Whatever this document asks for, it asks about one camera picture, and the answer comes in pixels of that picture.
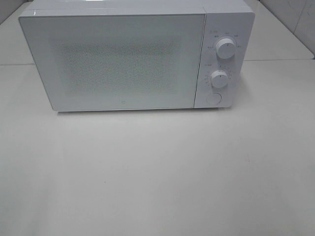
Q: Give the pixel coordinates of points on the round white door-release button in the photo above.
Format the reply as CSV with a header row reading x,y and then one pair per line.
x,y
213,99

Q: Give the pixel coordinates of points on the white microwave knob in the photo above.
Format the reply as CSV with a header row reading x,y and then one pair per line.
x,y
219,79
225,47

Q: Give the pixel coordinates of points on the white microwave door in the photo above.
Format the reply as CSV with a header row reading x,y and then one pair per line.
x,y
94,63

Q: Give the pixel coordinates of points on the white microwave oven body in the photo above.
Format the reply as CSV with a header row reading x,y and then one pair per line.
x,y
232,18

